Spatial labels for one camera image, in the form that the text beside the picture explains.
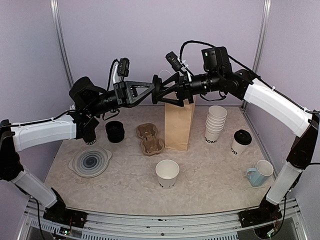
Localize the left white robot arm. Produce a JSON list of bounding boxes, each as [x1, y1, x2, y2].
[[0, 76, 155, 223]]

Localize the aluminium front frame rail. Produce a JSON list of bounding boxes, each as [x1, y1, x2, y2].
[[14, 197, 308, 240]]

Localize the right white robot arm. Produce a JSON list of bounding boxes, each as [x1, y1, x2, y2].
[[151, 46, 320, 222]]

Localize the brown paper takeout bag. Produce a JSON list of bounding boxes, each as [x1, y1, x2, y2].
[[164, 96, 196, 152]]

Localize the black cup holding straws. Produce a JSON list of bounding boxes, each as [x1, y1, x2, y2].
[[83, 131, 97, 146]]

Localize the light blue mug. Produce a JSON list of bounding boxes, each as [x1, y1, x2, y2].
[[245, 160, 274, 187]]

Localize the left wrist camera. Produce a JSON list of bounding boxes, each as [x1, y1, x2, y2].
[[112, 57, 130, 84]]

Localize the black coffee cup lid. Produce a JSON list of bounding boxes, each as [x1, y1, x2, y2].
[[233, 129, 252, 146], [151, 74, 162, 105]]

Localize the aluminium corner post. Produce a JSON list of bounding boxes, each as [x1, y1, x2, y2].
[[50, 0, 74, 89], [242, 0, 272, 108]]

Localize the left aluminium corner post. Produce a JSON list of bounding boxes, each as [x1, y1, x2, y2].
[[50, 0, 74, 89]]

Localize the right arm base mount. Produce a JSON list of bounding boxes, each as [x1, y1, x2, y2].
[[238, 195, 283, 228]]

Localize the brown cardboard cup carrier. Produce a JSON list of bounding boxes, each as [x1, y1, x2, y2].
[[136, 123, 165, 156]]

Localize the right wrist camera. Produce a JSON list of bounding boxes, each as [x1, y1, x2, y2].
[[165, 51, 192, 74]]

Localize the stack of white paper cups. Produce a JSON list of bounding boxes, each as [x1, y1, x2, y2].
[[204, 105, 228, 145]]

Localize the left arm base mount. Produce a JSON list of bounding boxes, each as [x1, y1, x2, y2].
[[43, 187, 88, 229]]

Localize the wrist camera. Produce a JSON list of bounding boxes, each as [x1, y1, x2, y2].
[[165, 51, 192, 74], [112, 57, 130, 84]]

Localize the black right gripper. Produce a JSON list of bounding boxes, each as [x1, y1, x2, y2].
[[156, 69, 222, 106]]

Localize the stack of black cup lids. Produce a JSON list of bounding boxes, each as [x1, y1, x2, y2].
[[105, 120, 125, 143]]

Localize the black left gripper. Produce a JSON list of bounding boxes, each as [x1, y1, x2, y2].
[[87, 80, 156, 117]]

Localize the white paper coffee cup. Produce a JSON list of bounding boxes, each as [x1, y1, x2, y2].
[[155, 159, 180, 190], [231, 139, 249, 156]]

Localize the right aluminium corner post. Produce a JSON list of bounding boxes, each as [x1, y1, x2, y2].
[[242, 0, 272, 108]]

